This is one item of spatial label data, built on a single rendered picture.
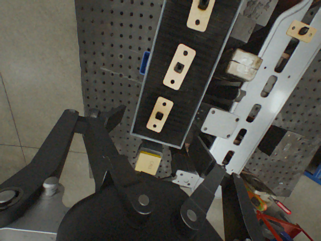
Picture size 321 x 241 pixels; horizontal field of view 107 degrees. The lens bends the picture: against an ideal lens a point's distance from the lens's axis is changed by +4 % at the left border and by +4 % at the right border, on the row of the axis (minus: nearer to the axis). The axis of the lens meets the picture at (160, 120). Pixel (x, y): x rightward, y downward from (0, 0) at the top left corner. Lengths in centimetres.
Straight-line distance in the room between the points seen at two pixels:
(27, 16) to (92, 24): 126
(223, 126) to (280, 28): 35
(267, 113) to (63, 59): 182
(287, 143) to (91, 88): 97
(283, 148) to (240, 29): 47
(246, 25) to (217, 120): 24
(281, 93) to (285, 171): 84
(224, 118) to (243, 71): 14
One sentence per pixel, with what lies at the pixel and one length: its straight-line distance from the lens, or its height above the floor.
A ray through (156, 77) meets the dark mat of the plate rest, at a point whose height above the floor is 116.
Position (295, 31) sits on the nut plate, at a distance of 62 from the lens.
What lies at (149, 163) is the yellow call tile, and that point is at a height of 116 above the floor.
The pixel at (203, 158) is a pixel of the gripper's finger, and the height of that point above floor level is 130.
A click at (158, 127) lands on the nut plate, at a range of 29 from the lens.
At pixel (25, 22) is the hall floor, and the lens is 208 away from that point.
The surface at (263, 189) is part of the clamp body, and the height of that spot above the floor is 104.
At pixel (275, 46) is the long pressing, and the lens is 58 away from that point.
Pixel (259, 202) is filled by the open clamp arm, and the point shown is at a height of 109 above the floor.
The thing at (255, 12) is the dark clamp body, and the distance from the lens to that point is 46.
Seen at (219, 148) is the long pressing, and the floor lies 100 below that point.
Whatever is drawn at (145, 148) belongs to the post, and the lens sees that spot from 35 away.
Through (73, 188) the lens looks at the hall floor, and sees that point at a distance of 255.
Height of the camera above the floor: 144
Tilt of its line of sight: 72 degrees down
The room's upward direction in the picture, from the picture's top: 178 degrees counter-clockwise
